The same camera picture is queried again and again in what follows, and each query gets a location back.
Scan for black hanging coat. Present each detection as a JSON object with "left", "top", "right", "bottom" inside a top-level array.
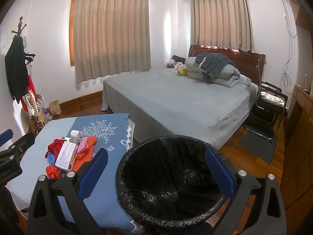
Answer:
[{"left": 5, "top": 35, "right": 30, "bottom": 103}]

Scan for grey sock bundle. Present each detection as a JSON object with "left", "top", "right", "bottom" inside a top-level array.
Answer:
[{"left": 69, "top": 132, "right": 83, "bottom": 145}]

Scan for yellow plush toy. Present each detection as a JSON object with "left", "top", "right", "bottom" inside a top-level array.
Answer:
[{"left": 176, "top": 68, "right": 190, "bottom": 76}]

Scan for wooden headboard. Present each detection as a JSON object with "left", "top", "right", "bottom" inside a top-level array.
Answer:
[{"left": 188, "top": 45, "right": 266, "bottom": 85}]

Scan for striped bag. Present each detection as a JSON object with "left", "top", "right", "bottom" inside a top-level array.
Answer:
[{"left": 36, "top": 94, "right": 47, "bottom": 112}]

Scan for brown paper bag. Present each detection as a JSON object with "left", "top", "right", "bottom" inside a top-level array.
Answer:
[{"left": 49, "top": 100, "right": 62, "bottom": 116}]

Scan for bed with grey sheet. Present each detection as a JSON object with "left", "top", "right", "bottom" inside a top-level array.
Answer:
[{"left": 102, "top": 69, "right": 258, "bottom": 150}]

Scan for black lined trash bin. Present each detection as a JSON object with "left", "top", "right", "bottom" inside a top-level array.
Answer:
[{"left": 116, "top": 135, "right": 228, "bottom": 229}]

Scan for small red crumpled wrapper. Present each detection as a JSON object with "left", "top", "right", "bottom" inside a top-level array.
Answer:
[{"left": 46, "top": 166, "right": 62, "bottom": 179}]

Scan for blue tree-pattern table cloth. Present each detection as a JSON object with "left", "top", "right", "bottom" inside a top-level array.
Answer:
[{"left": 10, "top": 114, "right": 144, "bottom": 234}]

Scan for blue plastic bag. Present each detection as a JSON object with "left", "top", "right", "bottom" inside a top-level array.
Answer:
[{"left": 47, "top": 152, "right": 56, "bottom": 166}]

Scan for dark floor mat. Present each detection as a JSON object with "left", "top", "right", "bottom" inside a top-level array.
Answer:
[{"left": 239, "top": 133, "right": 278, "bottom": 165}]

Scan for black metal chair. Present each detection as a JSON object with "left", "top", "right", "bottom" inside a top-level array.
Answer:
[{"left": 242, "top": 58, "right": 289, "bottom": 141}]

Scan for left beige curtain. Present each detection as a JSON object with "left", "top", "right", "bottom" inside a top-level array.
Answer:
[{"left": 73, "top": 0, "right": 151, "bottom": 83}]

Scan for right beige curtain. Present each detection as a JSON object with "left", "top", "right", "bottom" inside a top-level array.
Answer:
[{"left": 191, "top": 0, "right": 255, "bottom": 52}]

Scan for pink items by bed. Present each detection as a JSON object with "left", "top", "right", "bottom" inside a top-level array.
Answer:
[{"left": 167, "top": 55, "right": 186, "bottom": 69}]

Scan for pink mask pack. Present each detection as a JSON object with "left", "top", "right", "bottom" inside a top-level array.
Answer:
[{"left": 77, "top": 137, "right": 88, "bottom": 154}]

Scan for folded grey blankets pile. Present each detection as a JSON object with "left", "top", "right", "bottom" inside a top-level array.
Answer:
[{"left": 185, "top": 52, "right": 251, "bottom": 88}]

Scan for wooden coat rack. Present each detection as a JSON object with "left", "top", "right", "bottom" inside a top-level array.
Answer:
[{"left": 11, "top": 16, "right": 44, "bottom": 137}]

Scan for beige curtain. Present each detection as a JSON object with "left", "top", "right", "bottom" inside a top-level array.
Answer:
[
  {"left": 191, "top": 0, "right": 255, "bottom": 52},
  {"left": 73, "top": 0, "right": 151, "bottom": 83}
]

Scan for white medicine box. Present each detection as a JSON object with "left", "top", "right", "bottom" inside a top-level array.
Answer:
[{"left": 55, "top": 141, "right": 78, "bottom": 172}]

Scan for wooden cabinet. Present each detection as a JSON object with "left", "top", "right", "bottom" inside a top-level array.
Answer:
[{"left": 281, "top": 86, "right": 312, "bottom": 234}]

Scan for orange foam net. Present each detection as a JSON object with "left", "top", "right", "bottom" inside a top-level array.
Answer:
[{"left": 72, "top": 136, "right": 98, "bottom": 172}]

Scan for canvas tote bag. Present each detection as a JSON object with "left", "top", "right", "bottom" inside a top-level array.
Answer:
[{"left": 22, "top": 90, "right": 38, "bottom": 117}]

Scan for red cloth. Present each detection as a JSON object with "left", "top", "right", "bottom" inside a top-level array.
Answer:
[{"left": 45, "top": 139, "right": 65, "bottom": 160}]

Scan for red hanging bag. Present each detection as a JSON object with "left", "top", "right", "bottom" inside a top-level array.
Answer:
[{"left": 20, "top": 75, "right": 38, "bottom": 116}]

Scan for white wall cables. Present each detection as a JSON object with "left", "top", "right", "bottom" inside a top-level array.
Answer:
[{"left": 280, "top": 0, "right": 298, "bottom": 96}]

